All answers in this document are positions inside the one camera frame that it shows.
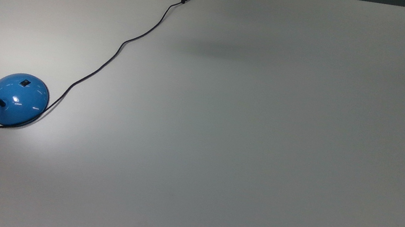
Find blue gooseneck desk lamp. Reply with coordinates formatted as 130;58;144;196
0;17;62;133

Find black lamp power cable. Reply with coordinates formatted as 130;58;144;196
0;0;211;160

